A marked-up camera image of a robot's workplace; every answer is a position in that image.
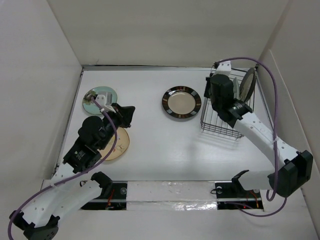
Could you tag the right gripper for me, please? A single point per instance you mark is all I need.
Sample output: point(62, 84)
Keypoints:
point(207, 93)

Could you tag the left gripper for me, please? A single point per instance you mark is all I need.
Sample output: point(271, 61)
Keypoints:
point(125, 115)

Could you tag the grey rim cream plate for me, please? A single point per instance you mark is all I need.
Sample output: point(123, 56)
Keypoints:
point(247, 85)

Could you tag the teal rectangular divided plate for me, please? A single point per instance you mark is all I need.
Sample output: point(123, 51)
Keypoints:
point(236, 88)

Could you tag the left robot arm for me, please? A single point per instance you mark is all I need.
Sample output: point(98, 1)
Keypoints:
point(75, 181)

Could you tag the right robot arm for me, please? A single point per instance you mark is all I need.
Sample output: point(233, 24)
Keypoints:
point(292, 168)

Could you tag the teal round flower plate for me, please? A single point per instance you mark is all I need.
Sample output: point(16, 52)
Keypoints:
point(89, 106)

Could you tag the tan round bird plate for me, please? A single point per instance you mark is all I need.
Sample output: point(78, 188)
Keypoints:
point(122, 144)

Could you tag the striped rim round plate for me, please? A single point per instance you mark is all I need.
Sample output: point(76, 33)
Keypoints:
point(181, 102)

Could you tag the foil tape strip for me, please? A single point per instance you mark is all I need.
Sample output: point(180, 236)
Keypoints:
point(170, 196)

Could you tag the wire dish rack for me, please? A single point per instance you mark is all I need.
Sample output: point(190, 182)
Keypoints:
point(210, 121)

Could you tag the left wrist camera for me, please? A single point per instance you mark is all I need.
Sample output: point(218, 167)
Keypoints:
point(104, 100)

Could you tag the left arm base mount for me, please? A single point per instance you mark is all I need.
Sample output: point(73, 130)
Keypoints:
point(114, 200)

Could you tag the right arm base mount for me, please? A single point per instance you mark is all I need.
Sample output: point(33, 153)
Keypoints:
point(230, 198)

